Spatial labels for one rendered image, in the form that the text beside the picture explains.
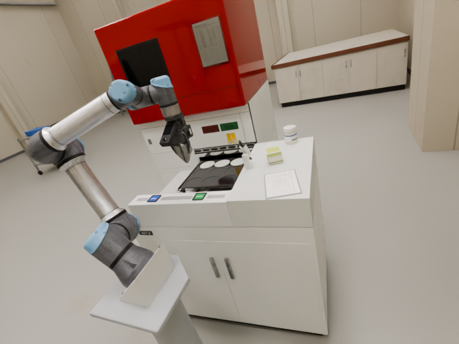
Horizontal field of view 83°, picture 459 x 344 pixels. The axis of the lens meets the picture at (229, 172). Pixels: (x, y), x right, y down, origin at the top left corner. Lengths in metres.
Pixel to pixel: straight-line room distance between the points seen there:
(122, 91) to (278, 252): 0.92
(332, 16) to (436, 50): 5.85
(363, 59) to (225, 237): 4.94
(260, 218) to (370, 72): 4.94
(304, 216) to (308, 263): 0.27
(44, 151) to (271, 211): 0.87
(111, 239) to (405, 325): 1.57
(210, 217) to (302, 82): 4.89
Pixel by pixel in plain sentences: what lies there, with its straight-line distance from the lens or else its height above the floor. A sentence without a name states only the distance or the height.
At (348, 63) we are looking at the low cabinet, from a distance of 5.77.
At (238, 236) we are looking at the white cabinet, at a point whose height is 0.76.
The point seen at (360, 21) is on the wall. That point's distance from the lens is 8.87.
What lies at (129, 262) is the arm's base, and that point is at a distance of 1.04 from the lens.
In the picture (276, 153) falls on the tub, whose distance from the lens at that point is 1.31.
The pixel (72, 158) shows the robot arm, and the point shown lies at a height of 1.31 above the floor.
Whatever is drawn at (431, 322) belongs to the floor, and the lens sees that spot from 1.93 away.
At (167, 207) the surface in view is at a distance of 1.30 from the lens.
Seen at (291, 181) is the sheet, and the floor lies 0.97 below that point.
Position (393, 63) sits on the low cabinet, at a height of 0.51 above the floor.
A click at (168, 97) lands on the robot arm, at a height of 1.43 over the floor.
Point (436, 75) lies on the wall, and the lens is 3.30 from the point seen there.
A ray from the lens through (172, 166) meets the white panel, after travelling 1.98.
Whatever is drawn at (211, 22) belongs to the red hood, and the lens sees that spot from 1.53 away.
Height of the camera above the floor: 1.56
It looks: 26 degrees down
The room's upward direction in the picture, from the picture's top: 16 degrees counter-clockwise
